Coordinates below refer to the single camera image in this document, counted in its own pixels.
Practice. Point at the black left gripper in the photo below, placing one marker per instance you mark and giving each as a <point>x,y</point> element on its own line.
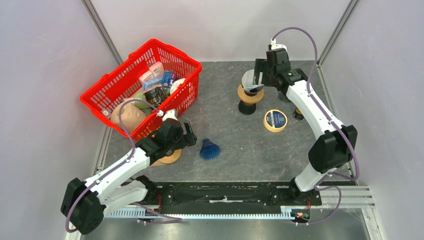
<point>188,139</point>

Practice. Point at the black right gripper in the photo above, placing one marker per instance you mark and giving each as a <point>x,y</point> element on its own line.
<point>262,65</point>

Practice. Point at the white paper coffee filter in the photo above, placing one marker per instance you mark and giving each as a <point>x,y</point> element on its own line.
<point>247,78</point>

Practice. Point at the wooden dripper ring holder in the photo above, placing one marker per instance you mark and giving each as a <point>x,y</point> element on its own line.
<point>249,99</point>

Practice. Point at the blue glass dripper cone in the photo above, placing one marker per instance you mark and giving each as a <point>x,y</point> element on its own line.
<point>252,90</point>

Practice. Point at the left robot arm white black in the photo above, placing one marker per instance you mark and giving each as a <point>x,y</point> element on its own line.
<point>87,202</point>

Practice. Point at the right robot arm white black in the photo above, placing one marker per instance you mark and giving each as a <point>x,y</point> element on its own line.
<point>335,141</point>

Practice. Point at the brown paper coffee filter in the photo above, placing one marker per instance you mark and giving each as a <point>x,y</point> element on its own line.
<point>158,163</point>

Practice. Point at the grey glass carafe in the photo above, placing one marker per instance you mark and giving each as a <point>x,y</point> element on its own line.
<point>283,98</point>

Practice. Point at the black carafe red band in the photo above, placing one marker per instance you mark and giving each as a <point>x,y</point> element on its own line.
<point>246,108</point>

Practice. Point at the green pear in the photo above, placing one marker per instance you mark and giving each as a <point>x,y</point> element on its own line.
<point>141,102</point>

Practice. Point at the masking tape roll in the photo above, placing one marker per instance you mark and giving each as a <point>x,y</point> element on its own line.
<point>275,121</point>

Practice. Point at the dark snack bag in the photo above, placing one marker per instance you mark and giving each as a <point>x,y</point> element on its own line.
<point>156,96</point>

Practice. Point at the white round object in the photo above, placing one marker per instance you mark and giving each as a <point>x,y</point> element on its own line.
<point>176,85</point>

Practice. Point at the black drink can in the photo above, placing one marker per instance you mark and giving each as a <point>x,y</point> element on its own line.
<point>297,114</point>

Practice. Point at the beige toilet paper roll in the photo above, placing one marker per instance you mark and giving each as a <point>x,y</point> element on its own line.
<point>131,116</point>

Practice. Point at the blue white box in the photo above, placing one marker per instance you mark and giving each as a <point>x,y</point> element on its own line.
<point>166,80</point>

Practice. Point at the pink white pack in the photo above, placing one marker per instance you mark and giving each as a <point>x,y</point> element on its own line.
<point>156,70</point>

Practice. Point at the red plastic shopping basket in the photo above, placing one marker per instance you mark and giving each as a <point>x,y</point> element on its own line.
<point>112,88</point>

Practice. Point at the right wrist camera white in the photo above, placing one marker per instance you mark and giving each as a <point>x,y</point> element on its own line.
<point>277,45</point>

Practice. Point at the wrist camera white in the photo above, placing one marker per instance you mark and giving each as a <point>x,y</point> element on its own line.
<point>171,114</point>
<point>277,45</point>

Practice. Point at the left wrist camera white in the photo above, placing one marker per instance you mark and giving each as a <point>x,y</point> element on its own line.
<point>171,114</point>

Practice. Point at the black mounting base rail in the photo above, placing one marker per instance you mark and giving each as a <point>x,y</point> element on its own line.
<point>226,199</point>

